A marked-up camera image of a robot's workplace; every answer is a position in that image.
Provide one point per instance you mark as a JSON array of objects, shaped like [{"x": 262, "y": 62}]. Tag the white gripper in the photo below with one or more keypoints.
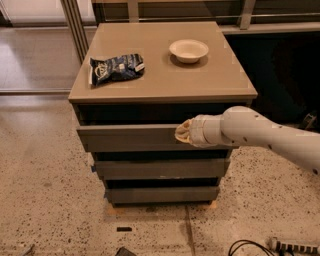
[{"x": 197, "y": 133}]

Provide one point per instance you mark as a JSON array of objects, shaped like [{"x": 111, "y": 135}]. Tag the grey top drawer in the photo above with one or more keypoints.
[{"x": 131, "y": 138}]

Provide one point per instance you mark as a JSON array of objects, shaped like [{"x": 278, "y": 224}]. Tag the grey drawer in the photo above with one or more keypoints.
[
  {"x": 161, "y": 195},
  {"x": 162, "y": 169},
  {"x": 131, "y": 138}
]

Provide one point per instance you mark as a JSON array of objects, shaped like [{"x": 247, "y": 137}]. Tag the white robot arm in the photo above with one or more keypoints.
[{"x": 242, "y": 126}]

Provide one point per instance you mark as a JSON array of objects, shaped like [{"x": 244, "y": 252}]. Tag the grey middle drawer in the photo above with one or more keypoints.
[{"x": 162, "y": 169}]

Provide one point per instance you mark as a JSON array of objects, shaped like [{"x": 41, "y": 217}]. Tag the grey drawer cabinet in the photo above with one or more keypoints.
[{"x": 169, "y": 92}]

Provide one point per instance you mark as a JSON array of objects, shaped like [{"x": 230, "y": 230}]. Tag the grey bottom drawer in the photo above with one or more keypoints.
[{"x": 161, "y": 195}]

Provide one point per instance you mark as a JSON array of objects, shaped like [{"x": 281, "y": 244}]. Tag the white bowl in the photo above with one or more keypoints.
[{"x": 188, "y": 51}]

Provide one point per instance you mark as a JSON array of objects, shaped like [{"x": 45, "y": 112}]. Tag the blue chip bag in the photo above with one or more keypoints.
[{"x": 120, "y": 68}]

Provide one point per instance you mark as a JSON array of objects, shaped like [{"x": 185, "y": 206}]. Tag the small dark floor device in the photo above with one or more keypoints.
[{"x": 309, "y": 121}]

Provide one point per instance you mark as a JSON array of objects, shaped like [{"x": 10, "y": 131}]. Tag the dark object bottom edge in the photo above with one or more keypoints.
[{"x": 124, "y": 252}]

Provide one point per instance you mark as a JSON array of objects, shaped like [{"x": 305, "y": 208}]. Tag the white power strip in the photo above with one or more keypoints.
[{"x": 277, "y": 244}]

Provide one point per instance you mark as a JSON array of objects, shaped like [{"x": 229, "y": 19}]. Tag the metal railing frame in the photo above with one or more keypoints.
[{"x": 251, "y": 26}]

